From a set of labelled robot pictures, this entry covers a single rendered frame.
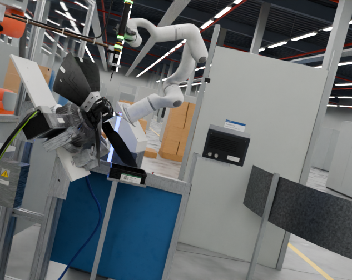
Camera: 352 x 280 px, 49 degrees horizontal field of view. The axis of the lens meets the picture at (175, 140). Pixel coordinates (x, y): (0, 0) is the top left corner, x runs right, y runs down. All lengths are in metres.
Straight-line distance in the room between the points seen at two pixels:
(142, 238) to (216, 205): 1.51
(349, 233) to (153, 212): 1.44
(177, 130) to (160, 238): 7.88
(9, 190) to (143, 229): 0.90
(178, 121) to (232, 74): 6.51
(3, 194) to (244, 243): 2.58
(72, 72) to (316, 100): 2.64
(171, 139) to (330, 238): 7.59
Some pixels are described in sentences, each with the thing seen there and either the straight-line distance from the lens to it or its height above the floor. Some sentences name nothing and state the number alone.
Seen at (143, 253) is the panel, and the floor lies 0.34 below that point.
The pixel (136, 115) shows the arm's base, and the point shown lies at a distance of 2.80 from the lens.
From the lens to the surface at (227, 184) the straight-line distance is 3.90.
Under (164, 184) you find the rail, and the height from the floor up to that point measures 0.81.
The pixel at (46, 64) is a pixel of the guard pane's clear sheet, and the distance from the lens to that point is 3.07.
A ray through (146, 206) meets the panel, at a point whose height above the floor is 0.64.
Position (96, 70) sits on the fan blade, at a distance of 2.24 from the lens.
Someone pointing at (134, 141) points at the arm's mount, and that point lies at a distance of 2.73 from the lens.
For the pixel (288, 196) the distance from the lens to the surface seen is 3.33.
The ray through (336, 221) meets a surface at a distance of 3.14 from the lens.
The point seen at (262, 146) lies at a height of 1.15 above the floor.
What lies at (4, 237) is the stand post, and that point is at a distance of 2.28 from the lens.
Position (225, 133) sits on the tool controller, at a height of 1.22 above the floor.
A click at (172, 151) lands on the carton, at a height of 0.20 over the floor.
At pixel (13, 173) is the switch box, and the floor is 0.79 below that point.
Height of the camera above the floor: 1.28
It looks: 4 degrees down
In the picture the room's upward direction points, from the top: 14 degrees clockwise
